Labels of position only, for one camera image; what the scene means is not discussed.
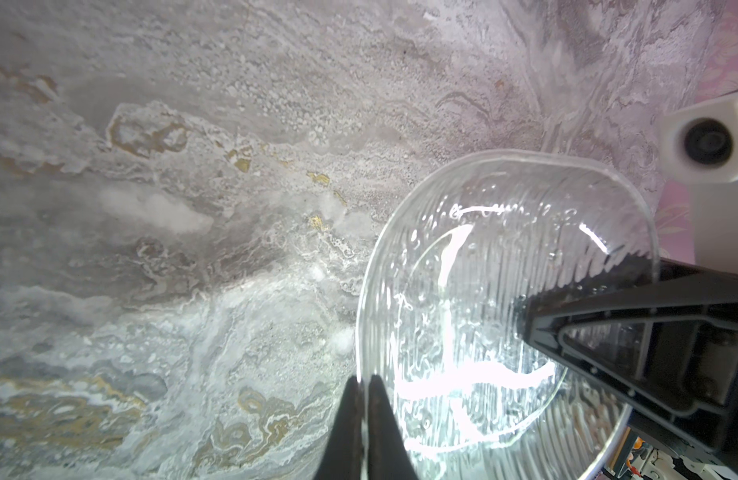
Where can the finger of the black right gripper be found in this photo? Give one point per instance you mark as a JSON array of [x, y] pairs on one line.
[[668, 348]]

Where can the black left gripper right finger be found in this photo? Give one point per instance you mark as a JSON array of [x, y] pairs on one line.
[[387, 456]]

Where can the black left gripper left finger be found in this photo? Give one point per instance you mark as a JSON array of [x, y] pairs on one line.
[[344, 453]]

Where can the small clear glass plate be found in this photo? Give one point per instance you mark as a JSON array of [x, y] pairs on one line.
[[462, 263]]

